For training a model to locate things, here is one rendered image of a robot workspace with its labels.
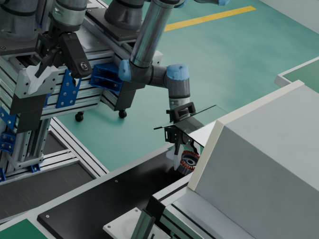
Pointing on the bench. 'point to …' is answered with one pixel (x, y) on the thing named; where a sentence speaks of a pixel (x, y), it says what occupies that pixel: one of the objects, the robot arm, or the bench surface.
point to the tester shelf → (192, 214)
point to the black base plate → (109, 200)
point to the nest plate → (135, 213)
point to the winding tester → (266, 165)
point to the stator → (192, 161)
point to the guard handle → (182, 109)
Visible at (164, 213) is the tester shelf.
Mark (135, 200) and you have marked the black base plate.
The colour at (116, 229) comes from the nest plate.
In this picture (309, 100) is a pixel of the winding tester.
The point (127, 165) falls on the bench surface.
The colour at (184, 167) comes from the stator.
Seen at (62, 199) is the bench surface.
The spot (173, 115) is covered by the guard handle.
